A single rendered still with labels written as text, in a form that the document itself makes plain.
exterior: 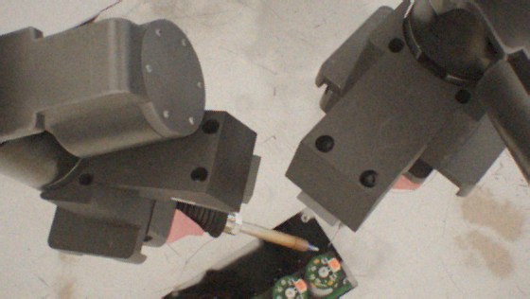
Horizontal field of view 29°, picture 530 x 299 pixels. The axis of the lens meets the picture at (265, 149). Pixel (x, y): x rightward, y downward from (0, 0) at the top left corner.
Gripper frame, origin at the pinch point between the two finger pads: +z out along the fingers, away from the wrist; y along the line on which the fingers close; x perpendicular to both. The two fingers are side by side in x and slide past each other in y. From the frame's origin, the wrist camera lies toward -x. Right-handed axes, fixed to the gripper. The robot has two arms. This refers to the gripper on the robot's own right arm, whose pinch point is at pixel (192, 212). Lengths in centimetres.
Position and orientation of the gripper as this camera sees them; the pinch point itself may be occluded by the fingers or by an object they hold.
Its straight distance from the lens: 67.5
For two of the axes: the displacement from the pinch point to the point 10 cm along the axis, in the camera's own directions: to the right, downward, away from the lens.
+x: -8.6, -0.6, 5.1
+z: 4.7, 3.3, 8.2
